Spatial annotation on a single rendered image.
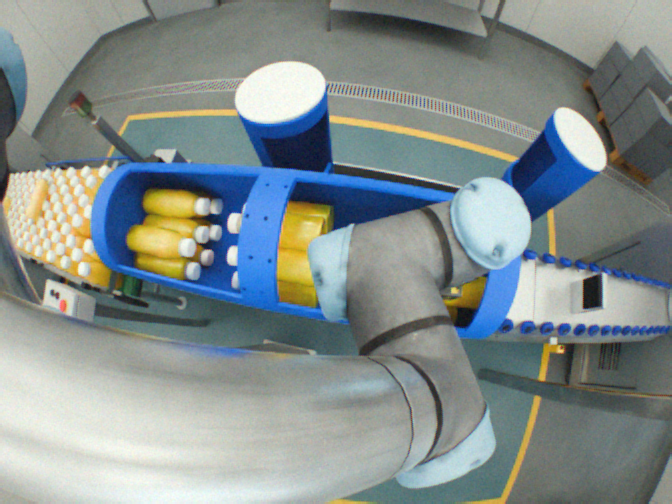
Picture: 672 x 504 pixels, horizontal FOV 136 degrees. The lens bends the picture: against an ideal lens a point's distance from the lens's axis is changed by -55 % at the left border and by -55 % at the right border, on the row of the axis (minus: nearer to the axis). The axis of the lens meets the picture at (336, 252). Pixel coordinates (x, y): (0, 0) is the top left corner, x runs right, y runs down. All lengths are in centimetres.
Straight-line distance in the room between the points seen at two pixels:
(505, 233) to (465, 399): 13
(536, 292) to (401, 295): 74
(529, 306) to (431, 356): 73
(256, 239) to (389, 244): 29
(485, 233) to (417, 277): 6
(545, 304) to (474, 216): 73
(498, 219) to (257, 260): 36
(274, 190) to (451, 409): 42
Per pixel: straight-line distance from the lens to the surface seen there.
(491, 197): 25
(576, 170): 115
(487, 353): 187
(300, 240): 53
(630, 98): 350
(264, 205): 48
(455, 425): 18
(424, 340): 19
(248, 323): 175
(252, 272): 49
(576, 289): 100
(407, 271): 22
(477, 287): 58
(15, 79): 26
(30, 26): 547
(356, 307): 22
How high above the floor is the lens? 166
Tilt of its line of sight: 75 degrees down
